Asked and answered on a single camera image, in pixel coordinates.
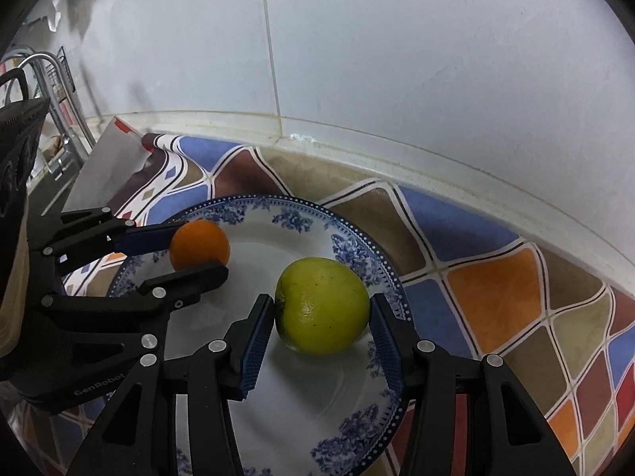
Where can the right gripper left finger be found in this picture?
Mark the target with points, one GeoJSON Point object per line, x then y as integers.
{"type": "Point", "coordinates": [136, 433]}

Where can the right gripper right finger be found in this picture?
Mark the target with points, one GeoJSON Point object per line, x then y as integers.
{"type": "Point", "coordinates": [478, 405]}

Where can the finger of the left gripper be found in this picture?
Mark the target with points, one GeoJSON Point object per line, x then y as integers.
{"type": "Point", "coordinates": [183, 288]}
{"type": "Point", "coordinates": [138, 241]}

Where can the orange tangerine with stem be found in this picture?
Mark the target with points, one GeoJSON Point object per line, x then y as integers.
{"type": "Point", "coordinates": [198, 242]}

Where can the green apple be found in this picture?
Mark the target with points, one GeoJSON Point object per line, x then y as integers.
{"type": "Point", "coordinates": [323, 307]}

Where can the chrome kitchen faucet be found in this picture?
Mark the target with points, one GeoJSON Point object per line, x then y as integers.
{"type": "Point", "coordinates": [72, 141]}

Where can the colourful diamond pattern table mat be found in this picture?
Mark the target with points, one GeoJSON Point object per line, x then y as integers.
{"type": "Point", "coordinates": [469, 285]}

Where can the blue white porcelain plate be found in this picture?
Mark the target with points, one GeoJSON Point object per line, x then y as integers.
{"type": "Point", "coordinates": [321, 404]}

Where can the wire sponge basket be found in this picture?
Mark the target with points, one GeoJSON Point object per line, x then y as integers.
{"type": "Point", "coordinates": [56, 78]}

